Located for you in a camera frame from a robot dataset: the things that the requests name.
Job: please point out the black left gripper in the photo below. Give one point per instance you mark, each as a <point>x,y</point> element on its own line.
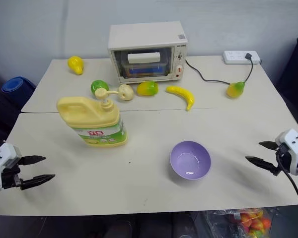
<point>10,178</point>

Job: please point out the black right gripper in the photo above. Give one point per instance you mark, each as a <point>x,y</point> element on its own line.
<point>282,158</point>

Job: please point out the purple bowl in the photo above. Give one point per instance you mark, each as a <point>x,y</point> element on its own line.
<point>190,161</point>

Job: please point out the yellow detergent bottle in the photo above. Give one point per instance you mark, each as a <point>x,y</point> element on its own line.
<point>96,121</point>

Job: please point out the yellow green toy pear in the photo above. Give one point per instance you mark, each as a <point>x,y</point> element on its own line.
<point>234,89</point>

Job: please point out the black chair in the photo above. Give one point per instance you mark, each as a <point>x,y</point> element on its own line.
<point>294,86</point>

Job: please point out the clear bag of toy fruit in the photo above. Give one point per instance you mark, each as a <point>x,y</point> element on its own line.
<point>241,223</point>

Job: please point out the blue rolled mat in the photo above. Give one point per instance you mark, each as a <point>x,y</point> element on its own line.
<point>16,89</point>

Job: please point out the white power strip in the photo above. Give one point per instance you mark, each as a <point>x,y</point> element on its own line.
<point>238,58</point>

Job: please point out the yellow toy banana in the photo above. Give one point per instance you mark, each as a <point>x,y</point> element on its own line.
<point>183,95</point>

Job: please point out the green toy apple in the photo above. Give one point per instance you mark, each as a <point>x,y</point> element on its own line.
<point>98,86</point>

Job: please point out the yellow green toy mango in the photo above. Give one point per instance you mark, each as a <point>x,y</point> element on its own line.
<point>147,88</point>

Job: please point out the white toaster oven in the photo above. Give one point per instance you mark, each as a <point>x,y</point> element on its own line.
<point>144,49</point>

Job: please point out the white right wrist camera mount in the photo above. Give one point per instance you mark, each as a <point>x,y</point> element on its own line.
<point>291,143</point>

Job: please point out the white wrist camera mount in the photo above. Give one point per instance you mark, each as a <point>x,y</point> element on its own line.
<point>291,143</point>
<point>3,157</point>

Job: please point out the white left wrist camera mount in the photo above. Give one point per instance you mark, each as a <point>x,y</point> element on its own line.
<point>3,157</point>

